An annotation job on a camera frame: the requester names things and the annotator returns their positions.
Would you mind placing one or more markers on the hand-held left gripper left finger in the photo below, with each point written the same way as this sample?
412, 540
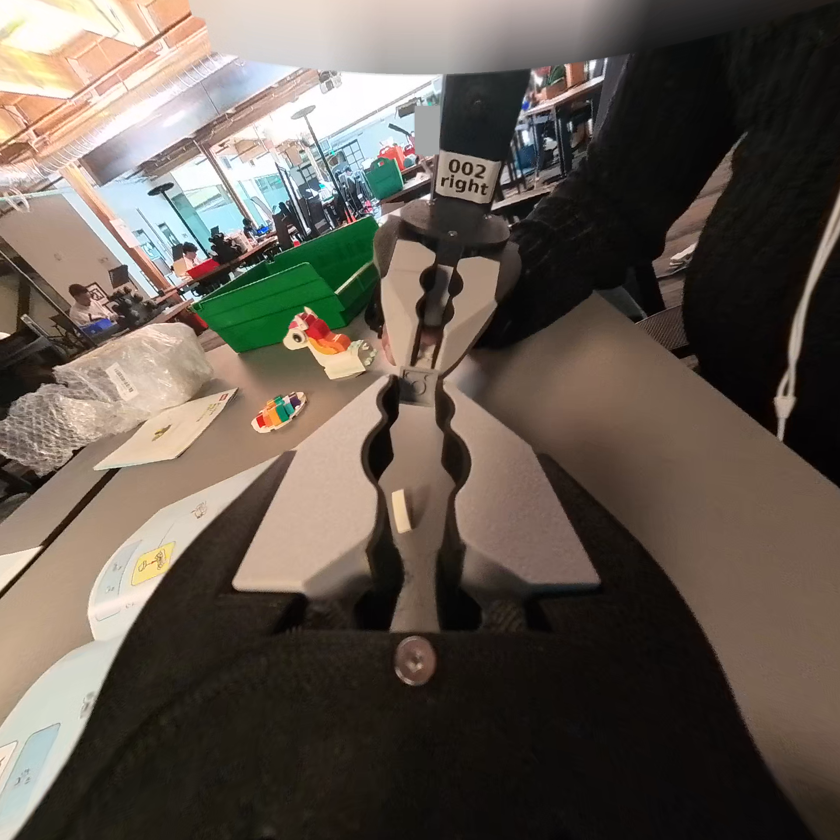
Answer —
315, 525

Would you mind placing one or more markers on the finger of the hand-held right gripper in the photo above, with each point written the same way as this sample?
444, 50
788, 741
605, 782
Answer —
476, 295
401, 295

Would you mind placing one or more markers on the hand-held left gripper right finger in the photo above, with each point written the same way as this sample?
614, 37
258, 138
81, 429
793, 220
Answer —
518, 525

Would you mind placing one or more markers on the small grey lego piece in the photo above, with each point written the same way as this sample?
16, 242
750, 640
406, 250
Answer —
418, 386

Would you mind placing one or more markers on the person's right forearm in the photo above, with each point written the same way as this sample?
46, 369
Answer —
577, 262

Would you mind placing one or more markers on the white lego piece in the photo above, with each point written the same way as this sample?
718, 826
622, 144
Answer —
401, 510

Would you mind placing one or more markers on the lego unicorn model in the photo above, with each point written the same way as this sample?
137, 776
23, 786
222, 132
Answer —
321, 341

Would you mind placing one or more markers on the rainbow lego build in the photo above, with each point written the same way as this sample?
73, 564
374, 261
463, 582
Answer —
279, 412

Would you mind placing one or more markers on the person's right hand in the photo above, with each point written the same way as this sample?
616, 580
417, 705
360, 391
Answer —
390, 348

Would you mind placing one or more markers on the green plastic bin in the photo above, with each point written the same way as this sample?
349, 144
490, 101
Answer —
341, 256
262, 315

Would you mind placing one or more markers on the green crate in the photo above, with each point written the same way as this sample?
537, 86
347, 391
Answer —
384, 177

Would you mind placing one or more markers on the black floor lamp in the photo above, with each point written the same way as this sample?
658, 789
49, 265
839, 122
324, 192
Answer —
321, 154
177, 220

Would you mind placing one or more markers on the white closed instruction booklet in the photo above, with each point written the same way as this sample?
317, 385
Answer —
164, 430

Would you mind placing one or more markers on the grey mesh office chair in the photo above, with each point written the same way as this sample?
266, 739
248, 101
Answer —
663, 328

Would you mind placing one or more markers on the open light blue instruction booklet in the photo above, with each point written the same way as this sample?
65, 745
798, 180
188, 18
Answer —
124, 571

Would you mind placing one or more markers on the red bin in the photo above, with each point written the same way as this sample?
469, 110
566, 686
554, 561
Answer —
203, 268

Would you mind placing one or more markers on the clear plastic bag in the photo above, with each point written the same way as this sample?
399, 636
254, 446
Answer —
138, 367

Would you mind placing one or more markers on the bubble wrap sheet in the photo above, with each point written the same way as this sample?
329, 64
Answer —
52, 426

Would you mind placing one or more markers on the person's black sweater torso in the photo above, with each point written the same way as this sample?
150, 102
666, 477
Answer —
754, 262

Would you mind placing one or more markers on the white paper sheet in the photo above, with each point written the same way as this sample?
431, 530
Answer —
16, 568

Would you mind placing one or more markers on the black frame desk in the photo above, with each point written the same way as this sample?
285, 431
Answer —
568, 98

